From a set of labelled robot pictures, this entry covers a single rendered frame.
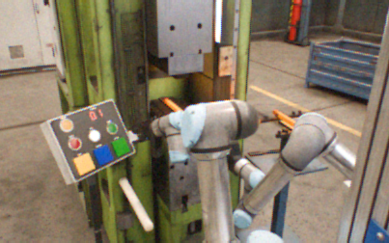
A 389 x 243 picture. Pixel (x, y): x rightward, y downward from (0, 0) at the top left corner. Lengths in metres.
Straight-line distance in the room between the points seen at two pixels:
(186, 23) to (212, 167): 1.00
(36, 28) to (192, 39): 5.30
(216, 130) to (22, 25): 6.14
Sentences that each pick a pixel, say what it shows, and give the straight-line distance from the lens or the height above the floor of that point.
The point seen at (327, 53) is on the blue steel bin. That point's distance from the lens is 5.69.
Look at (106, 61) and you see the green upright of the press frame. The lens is 1.86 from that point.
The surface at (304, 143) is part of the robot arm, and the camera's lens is 1.25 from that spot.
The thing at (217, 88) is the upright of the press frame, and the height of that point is 1.11.
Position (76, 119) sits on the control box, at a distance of 1.62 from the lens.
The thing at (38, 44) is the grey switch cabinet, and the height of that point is 0.47.
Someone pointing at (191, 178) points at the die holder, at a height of 0.66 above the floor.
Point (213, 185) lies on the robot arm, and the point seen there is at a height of 1.24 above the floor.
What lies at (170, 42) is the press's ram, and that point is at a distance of 1.80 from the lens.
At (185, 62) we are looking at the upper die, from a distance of 1.85.
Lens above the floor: 1.79
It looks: 24 degrees down
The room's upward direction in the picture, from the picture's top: straight up
